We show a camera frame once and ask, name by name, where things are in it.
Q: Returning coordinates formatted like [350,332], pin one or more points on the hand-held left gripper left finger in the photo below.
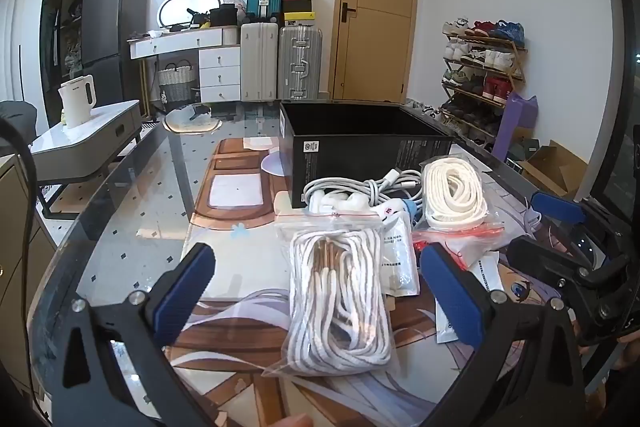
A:
[182,294]

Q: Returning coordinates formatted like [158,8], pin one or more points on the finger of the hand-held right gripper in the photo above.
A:
[545,257]
[557,206]

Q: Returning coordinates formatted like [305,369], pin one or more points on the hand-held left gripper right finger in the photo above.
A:
[450,297]

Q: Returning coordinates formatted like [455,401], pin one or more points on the black cardboard box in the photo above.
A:
[350,152]

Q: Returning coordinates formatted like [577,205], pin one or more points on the person's left hand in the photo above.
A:
[295,422]

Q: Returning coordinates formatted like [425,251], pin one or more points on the open cardboard box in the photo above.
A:
[555,172]

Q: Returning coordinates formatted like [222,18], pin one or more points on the white printed packet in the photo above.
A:
[484,276]

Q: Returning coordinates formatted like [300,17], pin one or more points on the red and white packet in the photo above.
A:
[457,249]

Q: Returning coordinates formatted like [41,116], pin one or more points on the white sealed packet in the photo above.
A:
[400,257]

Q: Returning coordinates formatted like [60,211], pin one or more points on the printed desk mat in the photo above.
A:
[235,257]

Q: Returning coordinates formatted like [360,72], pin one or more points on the purple box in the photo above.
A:
[515,122]

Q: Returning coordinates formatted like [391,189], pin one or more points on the small blue and white pouch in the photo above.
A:
[400,209]

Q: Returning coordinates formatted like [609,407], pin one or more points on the wooden shoe rack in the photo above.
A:
[517,79]

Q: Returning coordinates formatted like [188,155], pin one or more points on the shoes by the door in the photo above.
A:
[425,109]

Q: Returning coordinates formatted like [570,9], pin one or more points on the shoe rack with shoes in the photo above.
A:
[487,57]

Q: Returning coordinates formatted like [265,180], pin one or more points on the wooden nightstand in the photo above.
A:
[15,257]

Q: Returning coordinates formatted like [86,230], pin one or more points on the grey side table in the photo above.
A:
[85,147]

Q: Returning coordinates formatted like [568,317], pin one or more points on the woven laundry basket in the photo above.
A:
[176,84]

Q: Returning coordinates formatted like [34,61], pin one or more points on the white electric kettle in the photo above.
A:
[75,102]

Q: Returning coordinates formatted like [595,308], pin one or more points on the white vanity desk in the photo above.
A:
[215,62]

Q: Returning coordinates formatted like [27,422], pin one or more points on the white suitcase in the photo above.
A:
[259,62]

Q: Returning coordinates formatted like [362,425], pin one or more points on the silver suitcase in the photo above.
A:
[300,62]

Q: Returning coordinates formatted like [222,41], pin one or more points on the wooden door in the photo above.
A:
[375,7]

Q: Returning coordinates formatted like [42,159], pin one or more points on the dark grey fridge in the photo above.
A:
[112,22]

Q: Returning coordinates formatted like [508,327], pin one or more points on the black bag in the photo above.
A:
[222,16]

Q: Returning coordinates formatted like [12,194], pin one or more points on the oval mirror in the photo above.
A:
[185,9]

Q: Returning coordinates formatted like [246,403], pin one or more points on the tall dark glass cabinet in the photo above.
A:
[65,7]

